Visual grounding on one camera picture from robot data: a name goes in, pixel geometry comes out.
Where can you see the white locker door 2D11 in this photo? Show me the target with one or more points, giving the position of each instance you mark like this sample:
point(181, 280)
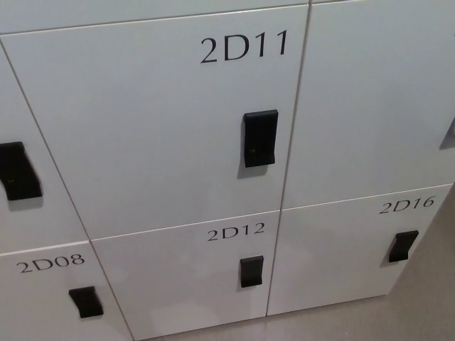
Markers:
point(142, 124)

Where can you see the white locker door 2D12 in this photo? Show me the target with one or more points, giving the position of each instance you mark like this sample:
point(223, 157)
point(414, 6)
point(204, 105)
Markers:
point(160, 277)

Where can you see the white locker door 2D16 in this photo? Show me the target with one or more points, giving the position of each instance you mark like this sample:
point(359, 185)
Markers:
point(337, 255)

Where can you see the white unlabelled locker door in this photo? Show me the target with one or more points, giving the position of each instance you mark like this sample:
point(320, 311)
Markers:
point(373, 106)

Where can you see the white locker door 2D07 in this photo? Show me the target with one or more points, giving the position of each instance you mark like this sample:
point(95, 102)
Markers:
point(53, 220)

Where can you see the white locker door 2D08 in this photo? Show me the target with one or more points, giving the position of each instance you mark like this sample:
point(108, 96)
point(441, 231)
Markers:
point(35, 305)

